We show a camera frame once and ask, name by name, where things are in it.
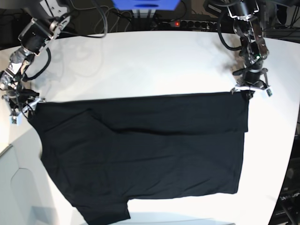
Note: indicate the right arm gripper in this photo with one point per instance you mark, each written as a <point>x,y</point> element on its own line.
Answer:
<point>24,101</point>

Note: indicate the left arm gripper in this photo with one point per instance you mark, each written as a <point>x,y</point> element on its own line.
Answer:
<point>250,80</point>

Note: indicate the black T-shirt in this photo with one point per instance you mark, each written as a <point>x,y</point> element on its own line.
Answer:
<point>102,153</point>

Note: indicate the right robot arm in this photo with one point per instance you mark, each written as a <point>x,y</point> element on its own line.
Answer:
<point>48,19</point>

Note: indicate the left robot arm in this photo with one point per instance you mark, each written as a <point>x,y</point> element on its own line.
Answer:
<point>246,25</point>

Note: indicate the black power strip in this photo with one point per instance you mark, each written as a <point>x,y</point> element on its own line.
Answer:
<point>190,25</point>

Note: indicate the blue box overhead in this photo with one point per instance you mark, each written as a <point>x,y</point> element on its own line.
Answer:
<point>146,4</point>

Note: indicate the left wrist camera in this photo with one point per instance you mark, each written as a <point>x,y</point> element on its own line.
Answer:
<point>267,92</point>

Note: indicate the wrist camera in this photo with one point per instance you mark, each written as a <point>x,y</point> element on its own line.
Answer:
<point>267,92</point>
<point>15,118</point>

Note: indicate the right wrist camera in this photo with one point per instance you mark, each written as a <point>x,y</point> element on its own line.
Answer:
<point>15,118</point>

